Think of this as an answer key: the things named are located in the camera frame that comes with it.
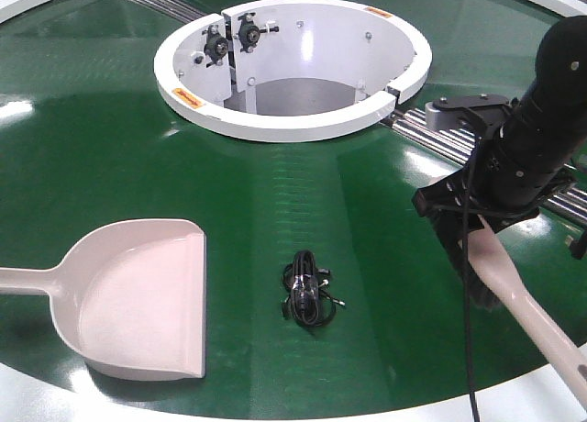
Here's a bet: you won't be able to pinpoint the black bearing mount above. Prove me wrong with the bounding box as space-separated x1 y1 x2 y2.
204 25 229 68
237 12 280 53

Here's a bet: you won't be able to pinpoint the pink plastic dustpan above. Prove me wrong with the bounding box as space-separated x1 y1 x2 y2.
1 218 206 381

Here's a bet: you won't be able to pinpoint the rear left steel roller strip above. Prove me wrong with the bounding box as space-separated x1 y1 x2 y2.
107 0 205 22

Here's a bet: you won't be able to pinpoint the orange warning sticker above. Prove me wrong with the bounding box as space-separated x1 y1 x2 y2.
172 87 204 109
365 6 392 18

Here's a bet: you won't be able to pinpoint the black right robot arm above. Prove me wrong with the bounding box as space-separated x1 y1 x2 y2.
412 16 586 272

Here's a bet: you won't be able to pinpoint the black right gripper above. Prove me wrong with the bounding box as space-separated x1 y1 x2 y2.
412 167 576 281

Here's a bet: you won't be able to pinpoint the orange warning sticker rear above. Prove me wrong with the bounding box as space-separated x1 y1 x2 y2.
365 6 392 18

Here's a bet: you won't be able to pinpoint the white central ring housing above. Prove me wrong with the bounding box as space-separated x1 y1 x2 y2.
153 0 432 143

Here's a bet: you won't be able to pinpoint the left black bearing mount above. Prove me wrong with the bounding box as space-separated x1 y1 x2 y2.
204 25 229 68

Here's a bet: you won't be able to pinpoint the steel roller strip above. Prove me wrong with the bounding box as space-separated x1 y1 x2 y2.
381 109 586 229
107 0 205 22

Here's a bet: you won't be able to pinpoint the right steel roller strip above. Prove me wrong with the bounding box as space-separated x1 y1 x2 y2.
381 109 586 229

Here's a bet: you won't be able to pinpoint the orange warning sticker front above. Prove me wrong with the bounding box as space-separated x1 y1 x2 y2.
172 87 204 109

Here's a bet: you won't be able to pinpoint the pink hand brush black bristles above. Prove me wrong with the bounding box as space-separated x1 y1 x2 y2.
462 217 586 406

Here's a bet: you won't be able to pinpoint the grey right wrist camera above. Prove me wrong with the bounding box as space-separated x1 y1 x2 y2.
425 94 511 131

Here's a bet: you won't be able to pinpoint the right black bearing mount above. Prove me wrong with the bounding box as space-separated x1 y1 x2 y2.
237 12 280 53

